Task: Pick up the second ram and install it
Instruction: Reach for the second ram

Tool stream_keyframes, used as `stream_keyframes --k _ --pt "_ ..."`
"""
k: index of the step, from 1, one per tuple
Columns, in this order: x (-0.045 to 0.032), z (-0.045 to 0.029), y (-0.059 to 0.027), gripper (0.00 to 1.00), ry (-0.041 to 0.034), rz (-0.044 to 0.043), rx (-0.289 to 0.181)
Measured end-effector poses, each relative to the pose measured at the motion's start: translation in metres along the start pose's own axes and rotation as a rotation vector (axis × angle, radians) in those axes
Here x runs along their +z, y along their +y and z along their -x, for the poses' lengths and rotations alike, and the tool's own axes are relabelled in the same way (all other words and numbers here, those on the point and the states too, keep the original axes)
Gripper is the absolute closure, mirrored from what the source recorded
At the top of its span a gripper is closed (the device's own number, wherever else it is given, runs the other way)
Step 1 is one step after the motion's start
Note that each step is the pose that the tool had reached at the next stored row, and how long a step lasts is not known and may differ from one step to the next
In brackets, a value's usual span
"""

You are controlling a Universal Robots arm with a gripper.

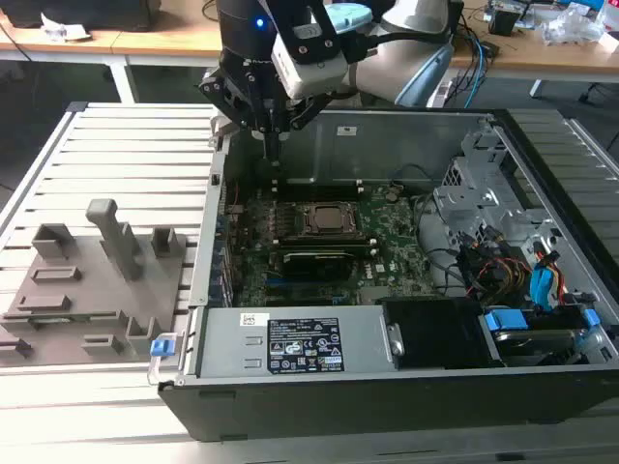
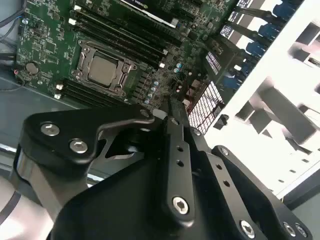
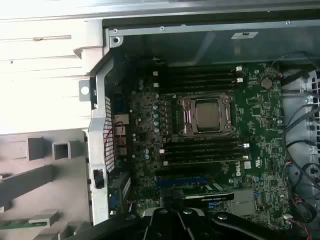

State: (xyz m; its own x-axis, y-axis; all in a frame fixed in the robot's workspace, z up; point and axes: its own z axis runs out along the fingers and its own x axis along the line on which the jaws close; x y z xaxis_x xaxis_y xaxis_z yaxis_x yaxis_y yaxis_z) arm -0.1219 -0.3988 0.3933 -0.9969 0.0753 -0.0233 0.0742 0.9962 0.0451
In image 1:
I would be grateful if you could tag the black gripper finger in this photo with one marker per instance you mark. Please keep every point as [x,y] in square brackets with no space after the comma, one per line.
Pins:
[232,104]
[304,112]

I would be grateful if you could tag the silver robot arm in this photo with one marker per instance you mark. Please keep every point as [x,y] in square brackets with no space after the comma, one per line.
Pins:
[382,77]

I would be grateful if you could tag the RAM slot with white clips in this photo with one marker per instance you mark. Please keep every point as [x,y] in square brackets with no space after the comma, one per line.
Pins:
[319,181]
[319,192]

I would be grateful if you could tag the wooden desk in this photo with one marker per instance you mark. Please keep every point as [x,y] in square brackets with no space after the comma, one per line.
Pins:
[556,58]
[145,43]

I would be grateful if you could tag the CPU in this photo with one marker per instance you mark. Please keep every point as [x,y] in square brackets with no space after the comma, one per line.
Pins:
[334,218]

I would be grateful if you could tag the CPU socket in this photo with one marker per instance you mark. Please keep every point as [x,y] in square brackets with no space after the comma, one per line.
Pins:
[300,227]

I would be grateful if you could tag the silver coin battery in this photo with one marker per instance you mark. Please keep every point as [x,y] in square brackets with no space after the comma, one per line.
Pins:
[392,196]

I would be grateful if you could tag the black graphics card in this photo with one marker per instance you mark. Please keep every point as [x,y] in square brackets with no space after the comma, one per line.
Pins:
[319,266]

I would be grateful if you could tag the black equipment box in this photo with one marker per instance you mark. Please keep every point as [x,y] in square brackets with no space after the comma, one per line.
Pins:
[82,12]

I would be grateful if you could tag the crumpled white paper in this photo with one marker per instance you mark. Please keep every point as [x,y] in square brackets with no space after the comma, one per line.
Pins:
[65,28]

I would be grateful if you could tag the silver metal drive cage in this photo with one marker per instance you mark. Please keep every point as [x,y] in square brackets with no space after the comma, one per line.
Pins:
[464,203]

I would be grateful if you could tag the green motherboard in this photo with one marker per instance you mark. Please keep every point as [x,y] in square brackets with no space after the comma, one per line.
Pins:
[401,275]

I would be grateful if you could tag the small black box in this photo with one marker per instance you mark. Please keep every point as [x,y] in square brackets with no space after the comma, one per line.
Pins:
[503,21]

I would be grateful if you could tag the grey parts rack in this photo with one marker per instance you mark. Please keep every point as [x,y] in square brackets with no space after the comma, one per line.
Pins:
[97,299]

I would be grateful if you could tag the grey power supply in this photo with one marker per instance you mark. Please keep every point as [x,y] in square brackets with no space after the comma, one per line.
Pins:
[227,348]

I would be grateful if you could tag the blue case latch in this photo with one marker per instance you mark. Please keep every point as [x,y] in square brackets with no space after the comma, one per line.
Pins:
[162,348]

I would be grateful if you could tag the clear plastic bag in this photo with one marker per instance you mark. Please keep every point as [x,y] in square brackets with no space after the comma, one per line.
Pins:
[573,24]

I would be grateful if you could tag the blue disk carrier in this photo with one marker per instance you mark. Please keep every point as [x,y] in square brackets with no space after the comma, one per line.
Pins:
[503,321]

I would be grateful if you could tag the black PC case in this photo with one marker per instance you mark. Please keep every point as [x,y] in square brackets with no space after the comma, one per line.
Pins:
[338,415]

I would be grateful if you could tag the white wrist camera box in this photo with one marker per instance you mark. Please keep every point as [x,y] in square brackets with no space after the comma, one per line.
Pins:
[309,72]

